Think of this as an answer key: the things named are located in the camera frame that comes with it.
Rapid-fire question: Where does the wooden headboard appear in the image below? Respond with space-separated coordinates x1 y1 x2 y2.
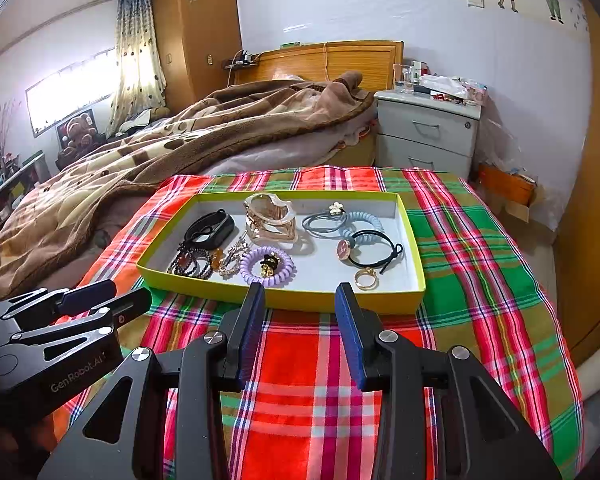
228 40 405 93

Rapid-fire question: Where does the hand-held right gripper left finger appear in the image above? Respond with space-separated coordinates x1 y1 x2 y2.
37 282 267 480

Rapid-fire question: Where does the cluttered side table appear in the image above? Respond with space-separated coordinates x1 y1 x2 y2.
0 140 46 231

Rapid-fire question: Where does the patterned curtain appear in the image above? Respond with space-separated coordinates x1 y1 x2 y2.
107 0 168 133

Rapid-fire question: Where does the translucent hair claw clip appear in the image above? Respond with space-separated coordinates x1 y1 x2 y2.
243 192 301 253

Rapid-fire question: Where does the power strip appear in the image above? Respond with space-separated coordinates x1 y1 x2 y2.
223 50 258 70

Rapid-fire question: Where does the orange box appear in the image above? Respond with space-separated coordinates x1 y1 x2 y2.
477 162 537 206

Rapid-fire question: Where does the grey nightstand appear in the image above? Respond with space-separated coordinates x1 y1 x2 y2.
373 87 482 181

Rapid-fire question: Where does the black headband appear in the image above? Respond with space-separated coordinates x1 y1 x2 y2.
185 208 241 251

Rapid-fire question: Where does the dark beaded bracelet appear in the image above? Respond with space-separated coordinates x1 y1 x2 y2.
167 245 217 281

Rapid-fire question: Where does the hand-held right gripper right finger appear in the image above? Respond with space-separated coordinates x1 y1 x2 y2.
334 282 563 480

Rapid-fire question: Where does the tall wooden wardrobe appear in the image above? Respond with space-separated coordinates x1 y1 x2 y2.
152 0 243 111

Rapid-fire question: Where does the brown paw print blanket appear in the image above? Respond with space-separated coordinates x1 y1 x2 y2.
0 71 376 301

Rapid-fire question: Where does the floral bedsheet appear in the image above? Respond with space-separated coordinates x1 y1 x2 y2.
215 110 378 181

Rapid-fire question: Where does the window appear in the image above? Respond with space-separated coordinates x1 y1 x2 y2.
25 47 118 138

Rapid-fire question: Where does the light blue spiral hair tie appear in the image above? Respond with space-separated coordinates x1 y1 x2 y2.
337 210 383 253

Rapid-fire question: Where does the grey flower hair tie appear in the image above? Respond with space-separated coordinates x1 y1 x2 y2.
301 201 351 241

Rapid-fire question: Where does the yellow-green cardboard tray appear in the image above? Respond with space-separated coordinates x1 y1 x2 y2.
136 190 426 316

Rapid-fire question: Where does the clear plastic bag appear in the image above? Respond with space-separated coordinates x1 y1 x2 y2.
480 120 566 231

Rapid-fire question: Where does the brown teddy bear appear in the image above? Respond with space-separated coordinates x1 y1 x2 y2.
55 112 101 166

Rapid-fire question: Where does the plaid cloth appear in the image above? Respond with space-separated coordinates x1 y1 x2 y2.
50 166 586 480

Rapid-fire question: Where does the purple spiral hair tie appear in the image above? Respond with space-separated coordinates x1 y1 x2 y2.
239 246 297 288

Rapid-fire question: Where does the wooden cabinet door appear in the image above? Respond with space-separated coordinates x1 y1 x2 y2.
555 0 600 361

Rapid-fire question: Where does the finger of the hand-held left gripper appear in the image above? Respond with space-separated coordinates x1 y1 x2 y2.
10 287 152 357
0 280 117 322

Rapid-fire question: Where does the gold sparkly hair clip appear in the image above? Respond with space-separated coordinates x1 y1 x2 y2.
211 240 253 277

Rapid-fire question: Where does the black hair tie pink charm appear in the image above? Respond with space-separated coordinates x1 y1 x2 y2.
336 230 405 276

